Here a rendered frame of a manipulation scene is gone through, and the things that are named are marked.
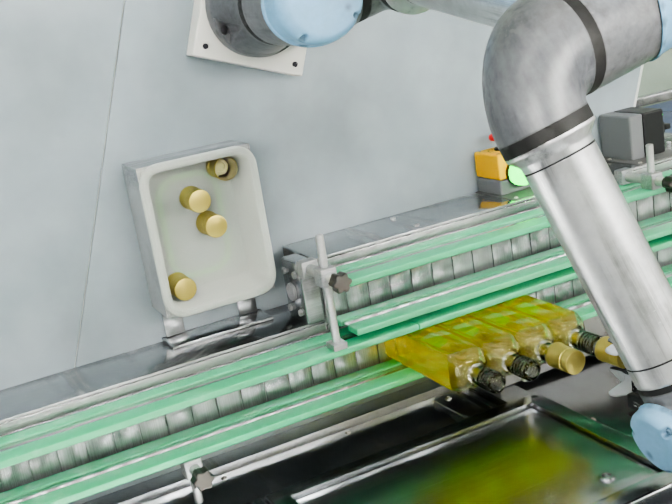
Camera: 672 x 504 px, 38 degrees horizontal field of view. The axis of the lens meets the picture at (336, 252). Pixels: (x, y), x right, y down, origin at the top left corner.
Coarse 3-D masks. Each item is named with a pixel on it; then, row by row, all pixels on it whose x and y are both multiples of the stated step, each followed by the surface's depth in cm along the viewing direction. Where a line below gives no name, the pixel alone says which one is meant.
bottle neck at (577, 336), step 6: (576, 330) 140; (582, 330) 140; (570, 336) 140; (576, 336) 139; (582, 336) 138; (588, 336) 137; (594, 336) 137; (600, 336) 137; (570, 342) 140; (576, 342) 139; (582, 342) 138; (588, 342) 137; (594, 342) 136; (576, 348) 140; (582, 348) 138; (588, 348) 137; (594, 348) 138; (594, 354) 136
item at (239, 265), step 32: (192, 160) 137; (160, 192) 143; (224, 192) 148; (256, 192) 142; (160, 224) 144; (192, 224) 146; (256, 224) 145; (160, 256) 138; (192, 256) 147; (224, 256) 150; (256, 256) 148; (160, 288) 139; (224, 288) 147; (256, 288) 145
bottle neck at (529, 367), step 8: (512, 352) 136; (504, 360) 135; (512, 360) 134; (520, 360) 133; (528, 360) 132; (504, 368) 136; (512, 368) 134; (520, 368) 132; (528, 368) 134; (536, 368) 133; (520, 376) 133; (528, 376) 133; (536, 376) 132
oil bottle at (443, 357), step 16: (400, 336) 146; (416, 336) 143; (432, 336) 142; (448, 336) 141; (400, 352) 147; (416, 352) 142; (432, 352) 138; (448, 352) 135; (464, 352) 135; (480, 352) 135; (416, 368) 144; (432, 368) 139; (448, 368) 135; (464, 368) 133; (448, 384) 136; (464, 384) 134
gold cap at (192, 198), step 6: (192, 186) 145; (186, 192) 143; (192, 192) 141; (198, 192) 141; (204, 192) 142; (180, 198) 144; (186, 198) 142; (192, 198) 141; (198, 198) 142; (204, 198) 142; (210, 198) 142; (186, 204) 142; (192, 204) 141; (198, 204) 142; (204, 204) 142; (192, 210) 142; (198, 210) 142; (204, 210) 142
